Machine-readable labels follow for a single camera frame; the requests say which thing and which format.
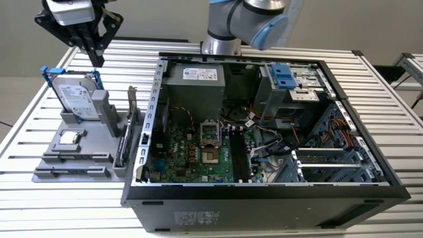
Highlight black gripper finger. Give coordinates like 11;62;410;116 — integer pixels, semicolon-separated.
34;10;97;67
95;11;125;67

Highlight RAM stick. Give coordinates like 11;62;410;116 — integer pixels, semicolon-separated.
42;153;110;160
34;167;109;174

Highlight black RAM slot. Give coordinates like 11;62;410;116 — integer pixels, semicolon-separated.
229;128;238;183
241;128;252;183
233;128;242;183
237;128;246;183

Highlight hard disk in blue carrier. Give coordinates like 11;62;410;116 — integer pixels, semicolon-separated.
39;65;105;124

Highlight grey power supply unit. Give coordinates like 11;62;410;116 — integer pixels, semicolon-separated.
159;61;226;122

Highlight black case fan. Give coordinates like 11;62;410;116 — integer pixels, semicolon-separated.
157;96;171;136

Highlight silver CPU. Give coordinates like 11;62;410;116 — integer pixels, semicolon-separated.
57;130;81;145

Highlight grey parts rack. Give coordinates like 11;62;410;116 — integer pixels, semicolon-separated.
30;89;146;184

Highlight graphics card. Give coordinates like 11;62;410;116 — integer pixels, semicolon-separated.
113;85;139;167

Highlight metal socket cover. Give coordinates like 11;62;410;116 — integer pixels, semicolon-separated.
200;119;221;147

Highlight silver disk bay cage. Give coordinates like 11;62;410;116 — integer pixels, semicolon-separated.
253;62;330;127

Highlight green motherboard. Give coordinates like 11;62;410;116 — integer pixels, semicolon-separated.
147;123;265;184

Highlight CPU socket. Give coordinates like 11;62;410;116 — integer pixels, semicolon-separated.
201;148;221;165

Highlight grey perforated disk bay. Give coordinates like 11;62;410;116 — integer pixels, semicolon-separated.
292;146;389;184

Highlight black PC case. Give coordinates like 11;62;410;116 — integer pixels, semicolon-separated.
119;51;412;234

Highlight metal slat side table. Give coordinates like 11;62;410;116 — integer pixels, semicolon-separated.
389;51;423;110

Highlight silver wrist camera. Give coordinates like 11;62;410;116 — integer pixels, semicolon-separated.
45;0;97;26

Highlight twisted coloured fan wire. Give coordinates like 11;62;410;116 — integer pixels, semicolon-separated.
169;106;195;131

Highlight blue plastic drive bracket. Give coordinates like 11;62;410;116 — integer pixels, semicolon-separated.
268;63;297;89

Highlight wire locking lever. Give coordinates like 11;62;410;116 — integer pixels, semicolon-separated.
216;122;224;148

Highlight wire bundle with white tags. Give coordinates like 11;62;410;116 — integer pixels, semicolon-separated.
218;109;265;130

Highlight orange wire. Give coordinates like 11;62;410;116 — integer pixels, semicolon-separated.
249;104;301;145

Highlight black cable bundle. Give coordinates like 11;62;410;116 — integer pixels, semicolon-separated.
253;126;298;160

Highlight red yellow power wires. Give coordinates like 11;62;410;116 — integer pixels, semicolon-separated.
321;118;356;151

